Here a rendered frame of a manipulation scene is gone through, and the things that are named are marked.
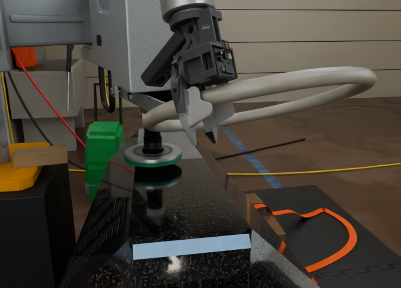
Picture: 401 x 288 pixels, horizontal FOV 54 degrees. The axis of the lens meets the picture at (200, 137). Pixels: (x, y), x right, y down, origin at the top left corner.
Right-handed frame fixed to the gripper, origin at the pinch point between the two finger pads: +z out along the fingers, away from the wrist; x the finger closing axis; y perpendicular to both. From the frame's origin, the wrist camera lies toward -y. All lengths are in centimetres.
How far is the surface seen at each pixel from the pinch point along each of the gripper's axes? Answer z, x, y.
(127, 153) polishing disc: -4, 52, -68
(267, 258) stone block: 33, 41, -13
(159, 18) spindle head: -44, 46, -38
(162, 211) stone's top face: 16, 33, -40
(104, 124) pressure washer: -37, 153, -187
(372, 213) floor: 63, 246, -29
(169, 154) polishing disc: -1, 59, -55
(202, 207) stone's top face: 17, 42, -32
